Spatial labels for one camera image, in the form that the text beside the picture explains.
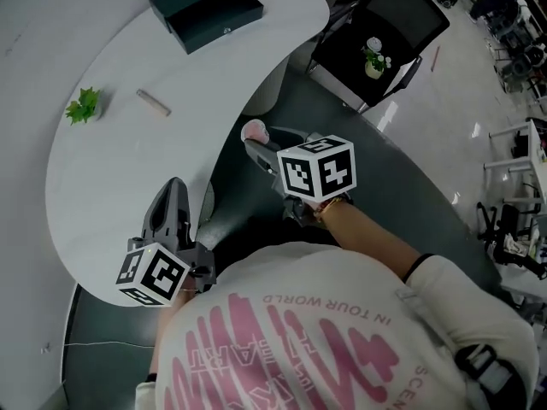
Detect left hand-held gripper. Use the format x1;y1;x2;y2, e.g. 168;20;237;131
115;176;217;308

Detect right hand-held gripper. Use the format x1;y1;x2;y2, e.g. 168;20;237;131
244;126;357;229

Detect pink round object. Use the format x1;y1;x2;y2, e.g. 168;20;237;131
240;119;272;145

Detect small beige stick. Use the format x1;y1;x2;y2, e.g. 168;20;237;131
136;88;173;118

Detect dark green box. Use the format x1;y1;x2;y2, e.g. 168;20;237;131
147;0;265;56

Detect person's right forearm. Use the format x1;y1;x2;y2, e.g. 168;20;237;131
318;198;423;282

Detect person's left forearm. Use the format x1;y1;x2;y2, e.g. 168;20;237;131
147;290;196;378

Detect white kidney-shaped desk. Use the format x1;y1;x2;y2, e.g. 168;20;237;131
44;0;332;308

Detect white ribbed column leg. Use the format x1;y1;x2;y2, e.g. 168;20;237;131
241;51;290;117

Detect white flower in pale pot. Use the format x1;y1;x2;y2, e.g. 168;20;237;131
361;36;394;81

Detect small green potted plant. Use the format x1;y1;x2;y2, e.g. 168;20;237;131
64;86;103;126

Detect black mesh office chair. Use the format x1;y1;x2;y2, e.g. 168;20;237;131
305;0;451;115

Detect person's cream printed shirt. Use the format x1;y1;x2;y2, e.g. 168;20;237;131
135;241;540;410

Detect black wheeled stand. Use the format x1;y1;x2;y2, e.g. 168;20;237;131
476;202;547;279

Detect white drawer pedestal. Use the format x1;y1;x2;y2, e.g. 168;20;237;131
194;180;216;231

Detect orange beaded bracelet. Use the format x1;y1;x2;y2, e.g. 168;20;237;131
314;196;348;226

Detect black shoulder strap buckle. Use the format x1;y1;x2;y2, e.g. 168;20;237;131
455;343;521;410

